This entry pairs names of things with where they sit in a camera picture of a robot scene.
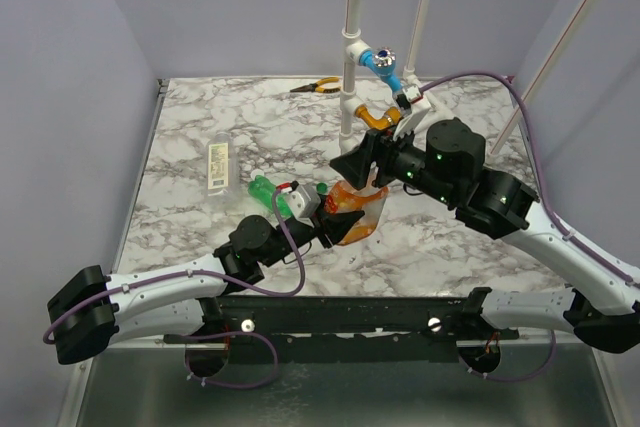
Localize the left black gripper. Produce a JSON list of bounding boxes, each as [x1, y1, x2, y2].
[[261, 193, 364, 268]]

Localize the orange label tea bottle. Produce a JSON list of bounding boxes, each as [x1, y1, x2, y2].
[[322, 179, 390, 247]]

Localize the green plastic bottle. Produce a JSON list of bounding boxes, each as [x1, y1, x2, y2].
[[248, 176, 292, 218]]

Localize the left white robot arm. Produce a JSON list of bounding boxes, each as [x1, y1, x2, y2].
[[43, 211, 364, 365]]

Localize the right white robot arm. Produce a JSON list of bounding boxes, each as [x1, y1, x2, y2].
[[330, 118, 639, 354]]

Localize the clear square water bottle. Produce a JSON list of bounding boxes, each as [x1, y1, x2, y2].
[[205, 131, 240, 201]]

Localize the brass yellow faucet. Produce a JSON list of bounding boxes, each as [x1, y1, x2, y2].
[[354, 104, 404, 131]]

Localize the blue plastic faucet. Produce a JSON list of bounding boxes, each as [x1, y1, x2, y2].
[[358, 47, 403, 95]]

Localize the yellow handled pliers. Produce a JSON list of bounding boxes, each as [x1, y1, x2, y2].
[[289, 77, 341, 94]]

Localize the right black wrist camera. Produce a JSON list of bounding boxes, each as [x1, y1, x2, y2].
[[392, 85, 486, 183]]

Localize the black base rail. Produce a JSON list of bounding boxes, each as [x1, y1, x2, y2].
[[99, 291, 546, 366]]

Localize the white PVC pipe frame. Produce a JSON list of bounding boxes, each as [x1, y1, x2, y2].
[[339, 0, 597, 152]]

